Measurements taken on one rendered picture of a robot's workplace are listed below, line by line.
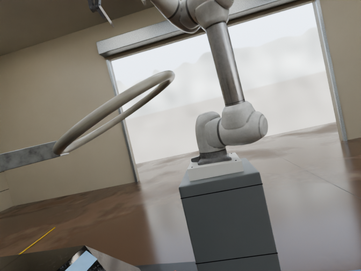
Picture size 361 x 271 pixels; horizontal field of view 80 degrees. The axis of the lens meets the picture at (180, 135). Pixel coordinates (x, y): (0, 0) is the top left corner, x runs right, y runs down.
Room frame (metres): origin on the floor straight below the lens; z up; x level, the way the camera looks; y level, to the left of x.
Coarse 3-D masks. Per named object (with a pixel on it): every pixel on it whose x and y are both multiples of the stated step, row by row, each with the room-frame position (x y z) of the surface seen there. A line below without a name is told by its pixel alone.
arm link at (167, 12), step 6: (150, 0) 0.98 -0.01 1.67; (156, 0) 0.97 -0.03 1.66; (162, 0) 0.98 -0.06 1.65; (168, 0) 0.99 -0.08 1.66; (174, 0) 1.01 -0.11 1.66; (156, 6) 1.01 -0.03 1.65; (162, 6) 1.00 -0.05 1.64; (168, 6) 1.01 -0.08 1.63; (174, 6) 1.01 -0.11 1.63; (162, 12) 1.03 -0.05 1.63; (168, 12) 1.03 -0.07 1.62; (174, 12) 1.03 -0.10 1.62; (168, 18) 1.06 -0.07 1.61
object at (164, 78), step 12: (168, 72) 0.67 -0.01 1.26; (144, 84) 0.58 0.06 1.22; (156, 84) 0.62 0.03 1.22; (168, 84) 0.86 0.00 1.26; (120, 96) 0.55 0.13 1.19; (132, 96) 0.56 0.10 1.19; (108, 108) 0.54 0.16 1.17; (132, 108) 0.99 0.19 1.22; (84, 120) 0.54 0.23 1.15; (96, 120) 0.54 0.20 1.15; (120, 120) 0.99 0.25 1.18; (72, 132) 0.55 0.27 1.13; (84, 132) 0.56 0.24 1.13; (96, 132) 0.93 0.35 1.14; (60, 144) 0.58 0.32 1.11; (72, 144) 0.80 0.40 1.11
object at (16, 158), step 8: (48, 144) 0.66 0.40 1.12; (8, 152) 0.63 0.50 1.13; (16, 152) 0.63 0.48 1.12; (24, 152) 0.64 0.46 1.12; (32, 152) 0.65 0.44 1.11; (40, 152) 0.65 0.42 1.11; (48, 152) 0.66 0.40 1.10; (0, 160) 0.62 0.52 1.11; (8, 160) 0.63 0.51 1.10; (16, 160) 0.63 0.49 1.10; (24, 160) 0.64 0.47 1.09; (32, 160) 0.64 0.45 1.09; (40, 160) 0.65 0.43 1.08; (0, 168) 0.62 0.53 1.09; (8, 168) 0.63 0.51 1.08
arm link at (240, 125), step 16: (192, 0) 0.99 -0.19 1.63; (208, 0) 0.94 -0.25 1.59; (224, 0) 0.93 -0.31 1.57; (192, 16) 1.03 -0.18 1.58; (208, 16) 0.96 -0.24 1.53; (224, 16) 0.97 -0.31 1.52; (208, 32) 1.01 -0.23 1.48; (224, 32) 0.99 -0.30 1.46; (224, 48) 0.99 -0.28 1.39; (224, 64) 1.00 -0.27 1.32; (224, 80) 1.02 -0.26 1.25; (224, 96) 1.05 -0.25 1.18; (240, 96) 1.02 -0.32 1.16; (224, 112) 1.05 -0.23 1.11; (240, 112) 1.00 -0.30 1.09; (256, 112) 1.00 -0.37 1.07; (224, 128) 1.07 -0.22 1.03; (240, 128) 1.01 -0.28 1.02; (256, 128) 0.98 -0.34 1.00; (224, 144) 1.12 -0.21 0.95; (240, 144) 1.06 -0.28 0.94
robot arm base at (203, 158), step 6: (222, 150) 1.16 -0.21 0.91; (198, 156) 1.21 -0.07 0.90; (204, 156) 1.17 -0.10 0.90; (210, 156) 1.15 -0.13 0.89; (216, 156) 1.15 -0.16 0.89; (222, 156) 1.15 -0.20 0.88; (228, 156) 1.15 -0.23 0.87; (198, 162) 1.15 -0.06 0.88; (204, 162) 1.15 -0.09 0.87; (210, 162) 1.14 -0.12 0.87
